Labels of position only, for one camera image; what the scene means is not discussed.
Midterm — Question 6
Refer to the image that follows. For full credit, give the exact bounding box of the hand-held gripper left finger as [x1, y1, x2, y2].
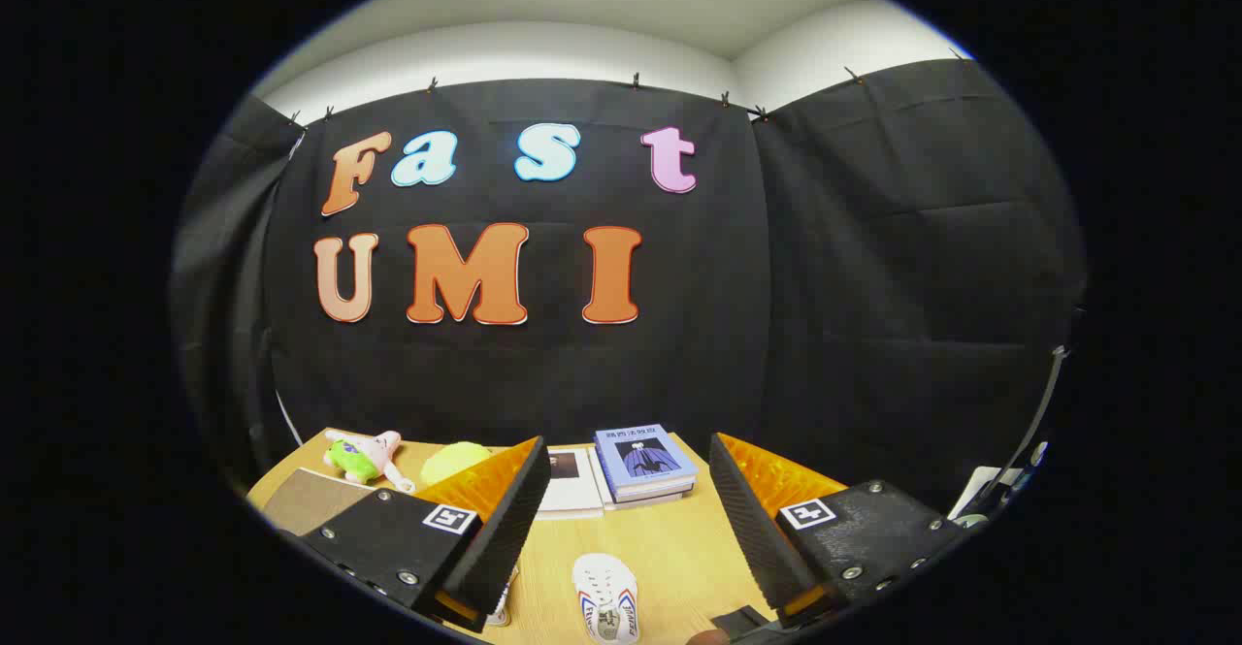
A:
[301, 436, 552, 634]

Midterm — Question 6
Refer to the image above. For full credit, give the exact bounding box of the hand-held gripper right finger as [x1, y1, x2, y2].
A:
[709, 434, 971, 627]

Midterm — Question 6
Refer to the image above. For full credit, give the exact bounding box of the beige fabric storage box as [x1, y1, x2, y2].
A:
[262, 468, 379, 536]

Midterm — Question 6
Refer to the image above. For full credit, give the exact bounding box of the white portrait cover book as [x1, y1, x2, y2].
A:
[536, 447, 605, 520]

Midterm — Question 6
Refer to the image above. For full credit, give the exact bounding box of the yellow plush toy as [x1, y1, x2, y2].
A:
[420, 441, 493, 487]

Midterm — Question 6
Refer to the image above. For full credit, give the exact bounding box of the black table clamp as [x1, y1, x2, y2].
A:
[710, 606, 772, 641]

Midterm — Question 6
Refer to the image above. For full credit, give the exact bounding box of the dark blue book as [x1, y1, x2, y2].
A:
[609, 483, 696, 503]

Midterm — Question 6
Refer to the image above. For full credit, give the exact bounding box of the blue cover book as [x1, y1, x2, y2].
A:
[594, 423, 699, 493]

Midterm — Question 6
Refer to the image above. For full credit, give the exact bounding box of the pink starfish plush toy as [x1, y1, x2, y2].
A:
[323, 429, 416, 494]

